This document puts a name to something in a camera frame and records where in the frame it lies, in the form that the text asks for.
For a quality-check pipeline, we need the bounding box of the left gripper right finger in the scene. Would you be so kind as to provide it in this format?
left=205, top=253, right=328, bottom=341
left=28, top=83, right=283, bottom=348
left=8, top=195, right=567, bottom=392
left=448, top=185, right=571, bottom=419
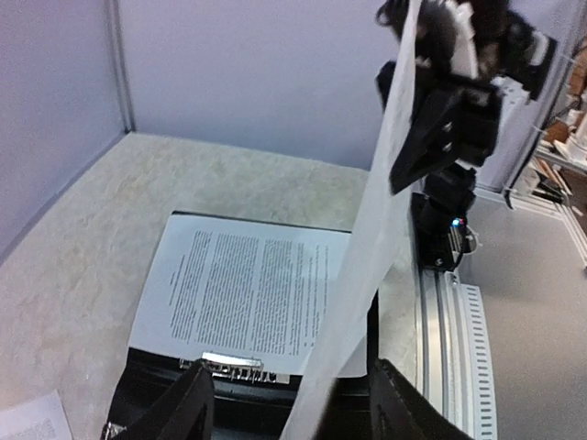
left=369, top=358, right=471, bottom=440

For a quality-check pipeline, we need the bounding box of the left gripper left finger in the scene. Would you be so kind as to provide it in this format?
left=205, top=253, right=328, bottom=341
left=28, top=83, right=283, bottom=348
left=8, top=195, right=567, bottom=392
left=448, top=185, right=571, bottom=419
left=103, top=360, right=215, bottom=439

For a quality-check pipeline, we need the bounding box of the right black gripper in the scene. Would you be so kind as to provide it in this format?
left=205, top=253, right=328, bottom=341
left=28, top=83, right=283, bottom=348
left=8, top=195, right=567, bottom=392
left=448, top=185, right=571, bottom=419
left=376, top=61, right=503, bottom=195

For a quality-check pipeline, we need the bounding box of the black file folder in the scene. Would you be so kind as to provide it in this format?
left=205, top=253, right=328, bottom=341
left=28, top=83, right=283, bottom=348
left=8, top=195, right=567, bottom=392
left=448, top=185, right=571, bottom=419
left=107, top=209, right=382, bottom=440

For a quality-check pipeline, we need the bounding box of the printed paper sheet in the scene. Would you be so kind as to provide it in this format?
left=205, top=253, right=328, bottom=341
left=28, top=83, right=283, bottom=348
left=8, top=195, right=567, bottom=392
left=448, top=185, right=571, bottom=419
left=128, top=212, right=350, bottom=376
left=281, top=1, right=421, bottom=439

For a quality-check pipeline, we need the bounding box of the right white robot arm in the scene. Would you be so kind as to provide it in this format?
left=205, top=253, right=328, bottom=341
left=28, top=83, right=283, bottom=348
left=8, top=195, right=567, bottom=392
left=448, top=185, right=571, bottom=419
left=389, top=1, right=557, bottom=271

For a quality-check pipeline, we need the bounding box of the printed paper stack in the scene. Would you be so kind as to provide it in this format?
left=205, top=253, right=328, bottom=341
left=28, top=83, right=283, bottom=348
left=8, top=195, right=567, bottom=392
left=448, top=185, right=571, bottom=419
left=1, top=390, right=72, bottom=440

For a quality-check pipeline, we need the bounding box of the curved aluminium rail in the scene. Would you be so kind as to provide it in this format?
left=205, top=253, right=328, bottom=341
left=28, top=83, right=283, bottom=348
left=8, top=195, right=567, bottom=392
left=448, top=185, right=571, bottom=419
left=416, top=270, right=475, bottom=435

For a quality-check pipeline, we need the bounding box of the perforated white cable tray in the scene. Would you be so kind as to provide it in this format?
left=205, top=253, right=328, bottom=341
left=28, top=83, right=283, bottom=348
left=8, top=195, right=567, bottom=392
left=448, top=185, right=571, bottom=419
left=461, top=284, right=498, bottom=439

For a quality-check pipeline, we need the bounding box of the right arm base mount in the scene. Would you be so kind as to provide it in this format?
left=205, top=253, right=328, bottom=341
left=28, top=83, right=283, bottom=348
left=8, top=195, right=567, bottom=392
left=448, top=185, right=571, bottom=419
left=411, top=193, right=477, bottom=272

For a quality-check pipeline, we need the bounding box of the left aluminium frame post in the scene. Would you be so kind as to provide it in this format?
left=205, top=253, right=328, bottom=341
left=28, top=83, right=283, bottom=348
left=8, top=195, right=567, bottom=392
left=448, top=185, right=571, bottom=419
left=105, top=0, right=136, bottom=134

